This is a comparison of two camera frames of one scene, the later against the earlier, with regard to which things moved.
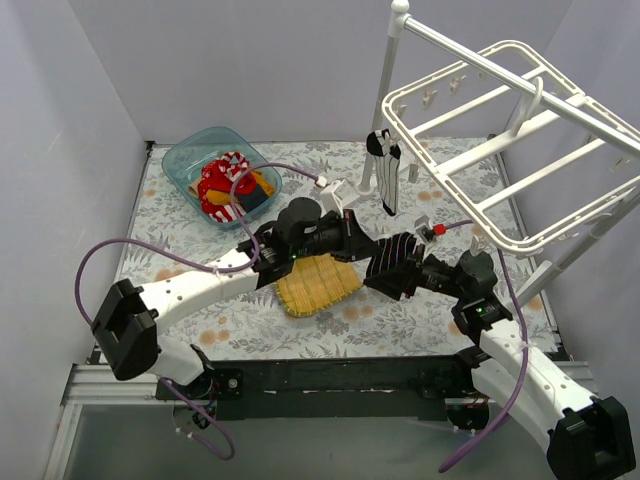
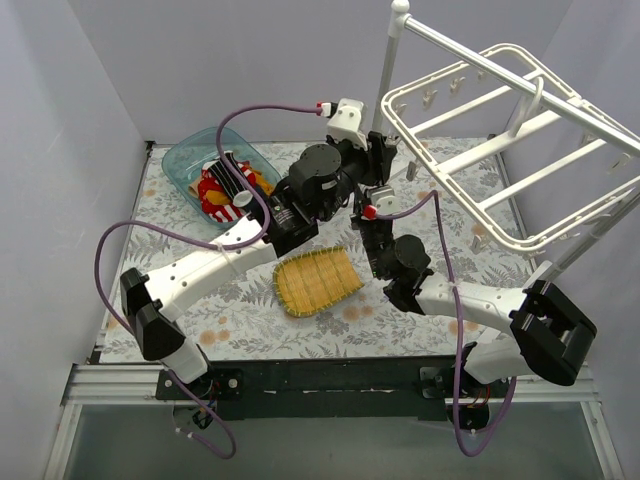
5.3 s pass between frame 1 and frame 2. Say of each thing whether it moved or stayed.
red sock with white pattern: stayed
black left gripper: moved
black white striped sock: moved
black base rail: stayed
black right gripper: moved
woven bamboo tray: stayed
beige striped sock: stayed
